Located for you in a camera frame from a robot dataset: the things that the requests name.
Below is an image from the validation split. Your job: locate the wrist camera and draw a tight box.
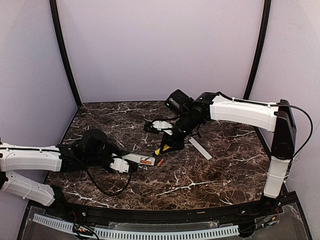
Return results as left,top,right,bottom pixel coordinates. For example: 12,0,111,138
143,120,173,136
109,157,130,173

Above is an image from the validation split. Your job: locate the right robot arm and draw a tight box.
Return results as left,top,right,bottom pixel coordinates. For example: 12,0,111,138
159,89,297,199

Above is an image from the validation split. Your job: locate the white cable duct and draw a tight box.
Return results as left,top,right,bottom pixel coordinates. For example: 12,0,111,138
32,213,240,240

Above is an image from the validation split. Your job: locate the black frame post left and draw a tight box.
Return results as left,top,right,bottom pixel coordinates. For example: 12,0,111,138
49,0,82,108

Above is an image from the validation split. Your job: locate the black frame post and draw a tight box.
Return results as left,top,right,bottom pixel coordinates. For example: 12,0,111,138
49,0,82,108
243,0,272,100

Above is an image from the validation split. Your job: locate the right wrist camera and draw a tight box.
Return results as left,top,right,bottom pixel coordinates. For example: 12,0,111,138
143,120,173,136

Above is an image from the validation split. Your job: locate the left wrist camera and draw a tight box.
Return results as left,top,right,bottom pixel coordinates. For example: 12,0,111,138
109,157,130,173

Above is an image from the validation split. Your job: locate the orange battery lower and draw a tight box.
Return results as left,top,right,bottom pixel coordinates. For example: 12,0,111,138
140,160,153,166

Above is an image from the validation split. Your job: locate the orange battery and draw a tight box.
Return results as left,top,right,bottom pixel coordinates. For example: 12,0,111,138
157,158,165,167
140,160,153,166

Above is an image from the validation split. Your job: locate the white battery cover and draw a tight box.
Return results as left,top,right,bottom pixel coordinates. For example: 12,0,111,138
188,137,212,160

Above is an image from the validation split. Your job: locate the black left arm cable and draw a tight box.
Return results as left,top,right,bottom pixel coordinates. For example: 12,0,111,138
84,167,133,197

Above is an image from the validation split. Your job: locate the yellow pry tool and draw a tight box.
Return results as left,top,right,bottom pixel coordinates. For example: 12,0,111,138
151,145,170,157

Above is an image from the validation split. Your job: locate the black front rail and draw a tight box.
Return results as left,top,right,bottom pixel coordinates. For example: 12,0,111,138
26,191,303,227

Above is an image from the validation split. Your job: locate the orange battery upper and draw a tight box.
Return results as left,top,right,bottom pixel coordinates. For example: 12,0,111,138
157,158,165,167

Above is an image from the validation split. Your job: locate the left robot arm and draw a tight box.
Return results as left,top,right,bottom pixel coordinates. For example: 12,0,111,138
0,129,155,207

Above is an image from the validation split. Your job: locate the black frame post right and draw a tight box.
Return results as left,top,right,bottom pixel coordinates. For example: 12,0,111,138
243,0,272,100

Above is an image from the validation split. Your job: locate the white remote control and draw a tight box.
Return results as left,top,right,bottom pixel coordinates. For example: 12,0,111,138
122,153,156,166

